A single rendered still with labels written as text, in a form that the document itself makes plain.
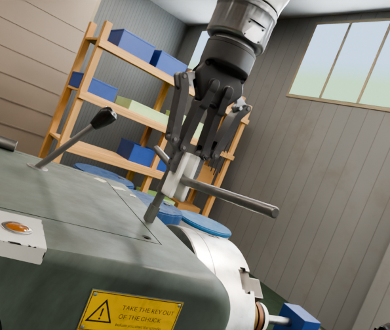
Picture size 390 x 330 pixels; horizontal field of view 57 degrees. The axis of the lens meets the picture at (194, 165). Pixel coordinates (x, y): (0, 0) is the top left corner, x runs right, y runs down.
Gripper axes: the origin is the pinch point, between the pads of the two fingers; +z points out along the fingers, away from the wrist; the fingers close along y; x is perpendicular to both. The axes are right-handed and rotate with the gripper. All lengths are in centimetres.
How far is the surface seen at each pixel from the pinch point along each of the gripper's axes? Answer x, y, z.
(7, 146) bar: 28.3, -21.6, 8.4
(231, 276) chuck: 2.2, 18.5, 14.5
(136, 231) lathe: -1.9, -4.2, 9.3
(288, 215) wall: 317, 346, 33
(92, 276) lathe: -13.9, -12.2, 11.1
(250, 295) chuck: 0.2, 22.5, 16.5
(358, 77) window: 298, 347, -171
